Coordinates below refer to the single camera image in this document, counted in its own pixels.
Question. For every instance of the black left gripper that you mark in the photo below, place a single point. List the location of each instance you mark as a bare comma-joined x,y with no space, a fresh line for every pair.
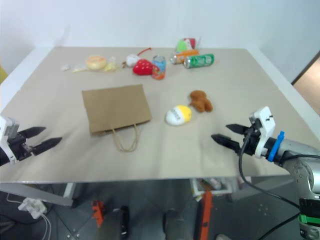
21,147

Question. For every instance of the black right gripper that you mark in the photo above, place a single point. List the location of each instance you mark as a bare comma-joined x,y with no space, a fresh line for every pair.
252,142

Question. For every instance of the brown teddy bear toy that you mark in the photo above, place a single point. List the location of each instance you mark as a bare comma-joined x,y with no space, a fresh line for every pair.
200,100

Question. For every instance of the yellow white egg toy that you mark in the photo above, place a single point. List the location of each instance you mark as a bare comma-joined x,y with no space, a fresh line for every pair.
178,114

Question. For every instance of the brown paper bag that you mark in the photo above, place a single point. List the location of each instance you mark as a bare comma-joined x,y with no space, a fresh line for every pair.
117,110

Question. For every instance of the green red snack packet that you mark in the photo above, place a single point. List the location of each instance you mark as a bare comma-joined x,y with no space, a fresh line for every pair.
185,44

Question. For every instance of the white box with clutter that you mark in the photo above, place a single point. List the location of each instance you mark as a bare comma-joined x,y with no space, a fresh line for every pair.
212,186

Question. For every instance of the white table leg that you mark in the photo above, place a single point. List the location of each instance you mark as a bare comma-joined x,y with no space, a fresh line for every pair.
69,191

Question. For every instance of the yellow object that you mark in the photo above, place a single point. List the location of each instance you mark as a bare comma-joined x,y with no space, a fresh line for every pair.
2,73

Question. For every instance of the small white packet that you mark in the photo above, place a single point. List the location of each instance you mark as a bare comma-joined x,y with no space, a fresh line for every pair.
65,67

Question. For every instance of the small pale yellow packet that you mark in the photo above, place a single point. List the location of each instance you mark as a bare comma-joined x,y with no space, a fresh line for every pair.
79,68

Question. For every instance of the green drink can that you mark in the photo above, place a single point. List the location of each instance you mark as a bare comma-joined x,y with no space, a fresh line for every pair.
198,60

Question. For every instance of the brown door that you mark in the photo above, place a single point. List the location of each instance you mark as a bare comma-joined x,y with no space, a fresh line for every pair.
308,85

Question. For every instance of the yellow toy donut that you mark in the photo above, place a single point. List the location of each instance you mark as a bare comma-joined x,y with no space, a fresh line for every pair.
95,62

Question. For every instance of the orange clamp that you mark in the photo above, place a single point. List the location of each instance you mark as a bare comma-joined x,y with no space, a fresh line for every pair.
98,212

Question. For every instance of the blue orange drink can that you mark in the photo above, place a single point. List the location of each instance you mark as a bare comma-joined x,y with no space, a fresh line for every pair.
159,67

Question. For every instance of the yellow plastic packet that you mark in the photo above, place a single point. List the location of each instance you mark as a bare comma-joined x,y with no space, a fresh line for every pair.
112,66

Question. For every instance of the red strawberry plush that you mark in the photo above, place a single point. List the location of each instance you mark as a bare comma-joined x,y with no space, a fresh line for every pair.
142,67

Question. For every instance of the black oblong object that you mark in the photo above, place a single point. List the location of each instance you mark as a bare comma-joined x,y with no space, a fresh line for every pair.
125,221

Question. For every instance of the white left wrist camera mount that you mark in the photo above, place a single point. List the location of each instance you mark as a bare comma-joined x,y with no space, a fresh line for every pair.
7,127

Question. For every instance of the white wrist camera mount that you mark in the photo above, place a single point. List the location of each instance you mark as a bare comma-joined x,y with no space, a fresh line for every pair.
266,122
7,127

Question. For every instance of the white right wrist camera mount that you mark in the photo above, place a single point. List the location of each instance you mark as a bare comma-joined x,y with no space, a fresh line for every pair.
266,122

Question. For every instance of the orange post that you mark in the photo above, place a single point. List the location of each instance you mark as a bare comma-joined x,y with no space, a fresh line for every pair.
206,215

